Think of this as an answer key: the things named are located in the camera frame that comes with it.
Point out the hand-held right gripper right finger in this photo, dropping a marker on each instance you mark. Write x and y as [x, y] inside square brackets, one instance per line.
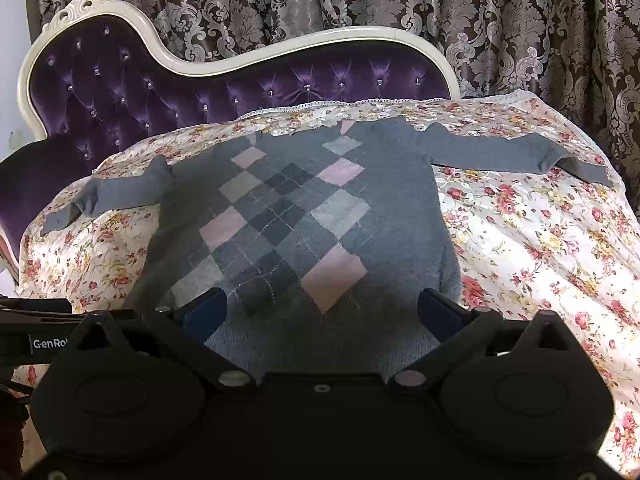
[439, 311]

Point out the grey argyle sweater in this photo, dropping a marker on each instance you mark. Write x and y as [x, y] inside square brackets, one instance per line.
[300, 210]

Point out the brown damask curtain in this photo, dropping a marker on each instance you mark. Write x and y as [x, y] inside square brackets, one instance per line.
[500, 25]

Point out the floral blanket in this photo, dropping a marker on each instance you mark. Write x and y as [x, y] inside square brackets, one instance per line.
[525, 260]

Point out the purple tufted headboard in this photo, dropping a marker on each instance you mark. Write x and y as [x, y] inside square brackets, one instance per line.
[150, 90]

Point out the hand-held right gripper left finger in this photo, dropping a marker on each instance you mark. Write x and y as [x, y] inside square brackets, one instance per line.
[209, 311]

